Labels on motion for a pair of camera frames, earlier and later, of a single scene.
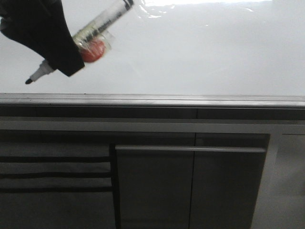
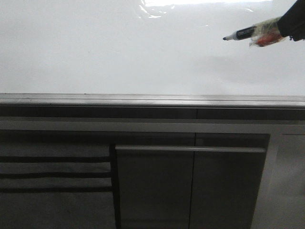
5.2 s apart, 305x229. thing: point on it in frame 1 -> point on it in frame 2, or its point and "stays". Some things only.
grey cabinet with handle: [187, 180] stays
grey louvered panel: [56, 186] stays
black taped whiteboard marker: [94, 39] -> [265, 34]
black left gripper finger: [42, 25] -> [292, 23]
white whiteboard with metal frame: [176, 54] stays
